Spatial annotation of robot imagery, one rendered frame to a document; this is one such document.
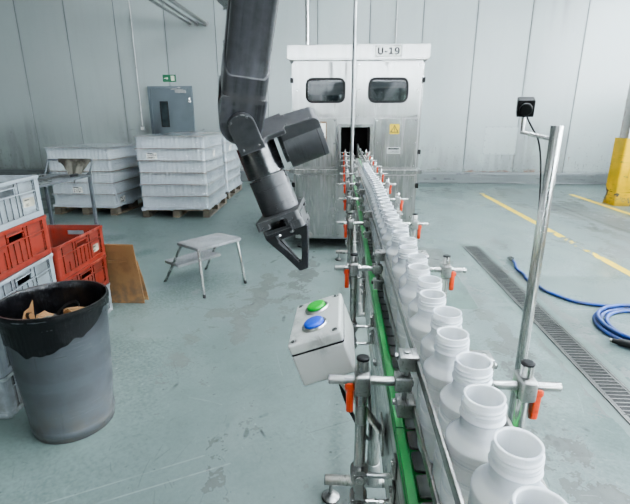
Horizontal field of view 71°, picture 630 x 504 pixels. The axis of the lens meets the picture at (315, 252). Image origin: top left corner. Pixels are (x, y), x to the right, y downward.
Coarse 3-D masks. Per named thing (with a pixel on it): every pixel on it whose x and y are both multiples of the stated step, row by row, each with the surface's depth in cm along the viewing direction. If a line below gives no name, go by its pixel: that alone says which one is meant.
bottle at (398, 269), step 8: (400, 248) 84; (408, 248) 86; (416, 248) 83; (400, 256) 84; (400, 264) 84; (392, 272) 86; (400, 272) 84; (392, 296) 87; (392, 304) 87; (392, 312) 87
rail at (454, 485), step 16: (384, 256) 96; (384, 288) 96; (400, 304) 71; (416, 368) 55; (416, 416) 55; (432, 416) 45; (416, 432) 54; (448, 464) 38; (432, 480) 45; (448, 480) 38; (432, 496) 44
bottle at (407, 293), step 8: (416, 264) 75; (424, 264) 74; (408, 272) 73; (416, 272) 72; (424, 272) 72; (408, 280) 73; (416, 280) 72; (408, 288) 73; (400, 296) 74; (408, 296) 72; (400, 320) 75; (400, 328) 75; (400, 336) 75; (400, 344) 76
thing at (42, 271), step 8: (48, 256) 247; (32, 264) 232; (40, 264) 241; (48, 264) 248; (16, 272) 220; (24, 272) 226; (32, 272) 233; (40, 272) 241; (48, 272) 248; (8, 280) 211; (16, 280) 219; (24, 280) 255; (32, 280) 233; (40, 280) 240; (48, 280) 248; (56, 280) 256; (0, 288) 207; (8, 288) 213; (16, 288) 219; (24, 288) 226; (0, 296) 207
